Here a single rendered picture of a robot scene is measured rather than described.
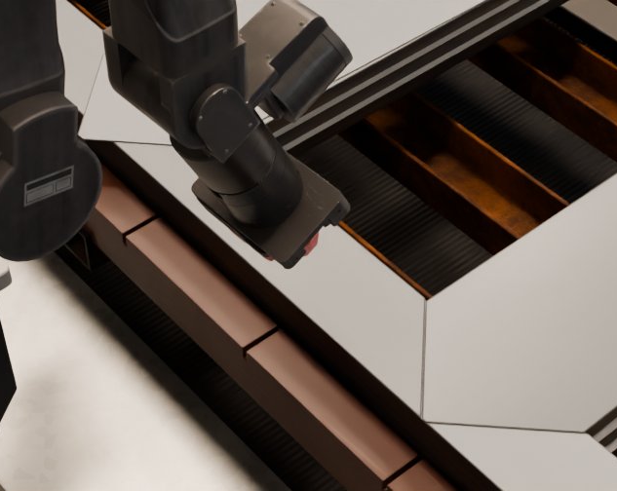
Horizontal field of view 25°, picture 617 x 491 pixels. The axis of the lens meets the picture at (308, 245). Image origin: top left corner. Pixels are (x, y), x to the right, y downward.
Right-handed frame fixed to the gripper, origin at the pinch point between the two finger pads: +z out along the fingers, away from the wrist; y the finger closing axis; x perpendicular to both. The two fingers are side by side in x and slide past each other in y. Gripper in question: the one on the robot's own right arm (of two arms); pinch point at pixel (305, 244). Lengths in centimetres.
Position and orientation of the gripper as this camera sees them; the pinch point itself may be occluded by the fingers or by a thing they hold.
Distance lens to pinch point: 108.1
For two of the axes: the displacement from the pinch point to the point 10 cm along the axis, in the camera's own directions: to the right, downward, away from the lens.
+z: 3.2, 4.0, 8.6
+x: -6.6, 7.4, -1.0
